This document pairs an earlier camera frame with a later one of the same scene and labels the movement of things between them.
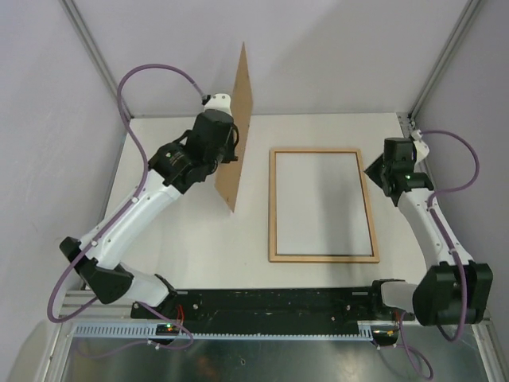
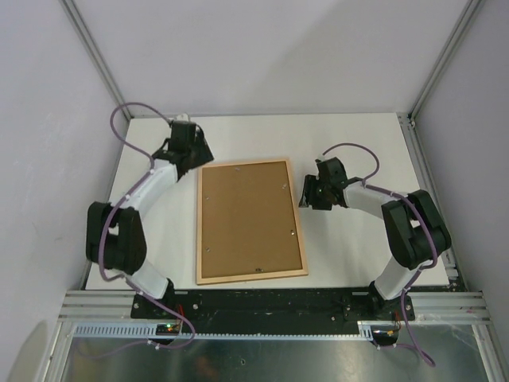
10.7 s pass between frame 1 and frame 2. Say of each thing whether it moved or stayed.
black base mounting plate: stayed
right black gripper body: moved
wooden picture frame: moved
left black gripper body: moved
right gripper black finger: moved
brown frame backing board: moved
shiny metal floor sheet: stayed
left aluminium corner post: stayed
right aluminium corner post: stayed
